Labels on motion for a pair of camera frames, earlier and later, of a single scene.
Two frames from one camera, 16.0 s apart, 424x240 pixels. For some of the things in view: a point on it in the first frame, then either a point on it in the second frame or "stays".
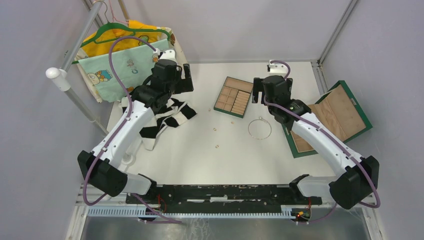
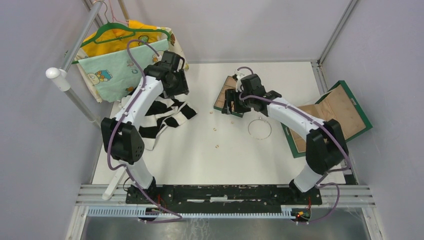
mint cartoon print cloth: x=131 y=69 stays
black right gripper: x=258 y=86 to x=231 y=95
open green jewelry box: x=339 y=110 stays
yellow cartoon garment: x=98 y=43 stays
